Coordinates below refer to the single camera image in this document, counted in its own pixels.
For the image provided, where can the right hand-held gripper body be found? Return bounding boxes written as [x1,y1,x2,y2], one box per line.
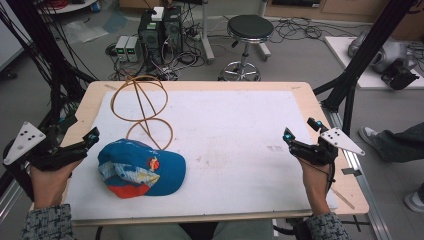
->
[289,127,366,166]

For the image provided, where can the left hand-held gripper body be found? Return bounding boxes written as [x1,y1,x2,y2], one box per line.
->
[2,121,89,173]

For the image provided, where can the wire hat stand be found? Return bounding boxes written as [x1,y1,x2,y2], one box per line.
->
[109,74,175,151]

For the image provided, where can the blue and orange cap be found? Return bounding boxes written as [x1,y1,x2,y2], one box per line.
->
[97,138,187,200]

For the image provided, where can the person's left hand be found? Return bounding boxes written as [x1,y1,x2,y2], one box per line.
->
[29,159,83,210]

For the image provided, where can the person's right hand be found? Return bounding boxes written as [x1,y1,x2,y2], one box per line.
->
[298,156,334,217]

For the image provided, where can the white table mat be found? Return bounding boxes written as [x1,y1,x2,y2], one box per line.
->
[64,90,338,222]

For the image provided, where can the white floor board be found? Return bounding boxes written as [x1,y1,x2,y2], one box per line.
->
[324,35,424,90]

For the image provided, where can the grey power supply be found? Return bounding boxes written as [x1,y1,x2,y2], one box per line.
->
[114,35,129,63]
[125,36,141,63]

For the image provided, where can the black device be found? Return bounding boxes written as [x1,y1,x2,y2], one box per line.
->
[380,59,420,91]

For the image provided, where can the wooden table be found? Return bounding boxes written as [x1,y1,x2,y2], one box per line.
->
[61,80,370,228]

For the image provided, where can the grey robot shell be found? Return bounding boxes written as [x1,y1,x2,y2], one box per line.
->
[347,31,418,74]

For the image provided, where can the black computer tower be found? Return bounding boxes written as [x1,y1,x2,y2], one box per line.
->
[162,5,184,56]
[137,11,165,66]

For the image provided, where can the black round stool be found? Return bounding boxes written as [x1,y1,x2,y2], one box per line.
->
[218,14,275,82]

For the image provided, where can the white desk leg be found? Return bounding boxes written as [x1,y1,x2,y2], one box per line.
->
[199,0,216,65]

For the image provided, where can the white box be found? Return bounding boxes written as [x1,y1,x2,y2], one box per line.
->
[151,6,165,22]

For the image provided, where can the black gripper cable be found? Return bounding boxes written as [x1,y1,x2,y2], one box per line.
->
[328,161,337,194]

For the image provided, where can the silver metal rail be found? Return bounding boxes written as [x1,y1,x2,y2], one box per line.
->
[321,103,394,240]

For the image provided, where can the black floor cables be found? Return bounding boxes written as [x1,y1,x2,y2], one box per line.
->
[269,16,361,44]

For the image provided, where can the black metal frame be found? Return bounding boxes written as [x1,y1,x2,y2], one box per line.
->
[313,0,418,136]
[0,0,98,201]

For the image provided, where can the tangle of computer cables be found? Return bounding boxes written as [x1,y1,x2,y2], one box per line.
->
[106,43,208,82]

